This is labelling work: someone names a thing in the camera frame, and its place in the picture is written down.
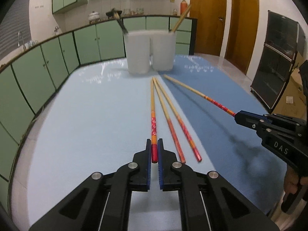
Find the dark blue table mat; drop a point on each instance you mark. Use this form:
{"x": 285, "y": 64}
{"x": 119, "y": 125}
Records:
{"x": 234, "y": 151}

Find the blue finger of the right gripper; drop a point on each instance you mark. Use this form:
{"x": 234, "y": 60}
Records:
{"x": 251, "y": 120}

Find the red-handled bamboo chopstick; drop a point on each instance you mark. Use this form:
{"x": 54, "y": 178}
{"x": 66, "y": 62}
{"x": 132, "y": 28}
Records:
{"x": 154, "y": 150}
{"x": 230, "y": 112}
{"x": 181, "y": 123}
{"x": 170, "y": 124}

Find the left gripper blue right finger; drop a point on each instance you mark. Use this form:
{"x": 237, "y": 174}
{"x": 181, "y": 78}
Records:
{"x": 160, "y": 163}

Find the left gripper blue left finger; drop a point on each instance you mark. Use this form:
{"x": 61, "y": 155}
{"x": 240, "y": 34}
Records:
{"x": 148, "y": 149}

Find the chrome sink faucet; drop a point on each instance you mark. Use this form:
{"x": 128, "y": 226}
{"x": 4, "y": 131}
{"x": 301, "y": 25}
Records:
{"x": 20, "y": 39}

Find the white two-compartment utensil holder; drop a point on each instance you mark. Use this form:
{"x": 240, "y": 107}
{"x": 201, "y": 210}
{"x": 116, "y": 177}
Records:
{"x": 149, "y": 49}

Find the right hand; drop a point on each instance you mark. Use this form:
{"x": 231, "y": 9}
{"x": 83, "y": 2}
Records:
{"x": 291, "y": 181}

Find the green lower kitchen cabinets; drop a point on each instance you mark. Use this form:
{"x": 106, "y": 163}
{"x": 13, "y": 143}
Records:
{"x": 31, "y": 78}

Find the white cooking pot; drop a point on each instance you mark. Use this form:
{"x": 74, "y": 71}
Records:
{"x": 93, "y": 17}

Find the black chopstick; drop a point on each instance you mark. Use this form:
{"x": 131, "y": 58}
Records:
{"x": 120, "y": 22}

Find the grey window blind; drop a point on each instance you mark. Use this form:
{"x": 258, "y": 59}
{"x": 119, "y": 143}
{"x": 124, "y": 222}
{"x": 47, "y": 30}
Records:
{"x": 16, "y": 19}

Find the black wok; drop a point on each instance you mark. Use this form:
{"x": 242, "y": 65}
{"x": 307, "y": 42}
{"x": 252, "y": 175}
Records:
{"x": 110, "y": 14}

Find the brown wooden door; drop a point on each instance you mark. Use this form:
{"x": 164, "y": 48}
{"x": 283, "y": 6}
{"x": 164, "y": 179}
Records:
{"x": 242, "y": 33}
{"x": 210, "y": 15}

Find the orange thermos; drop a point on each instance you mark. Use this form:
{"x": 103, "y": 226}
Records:
{"x": 183, "y": 6}

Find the light blue table mat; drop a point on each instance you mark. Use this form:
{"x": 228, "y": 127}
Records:
{"x": 96, "y": 123}

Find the black glass cabinet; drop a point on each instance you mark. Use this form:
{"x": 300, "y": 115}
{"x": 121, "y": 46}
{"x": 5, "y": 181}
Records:
{"x": 281, "y": 46}

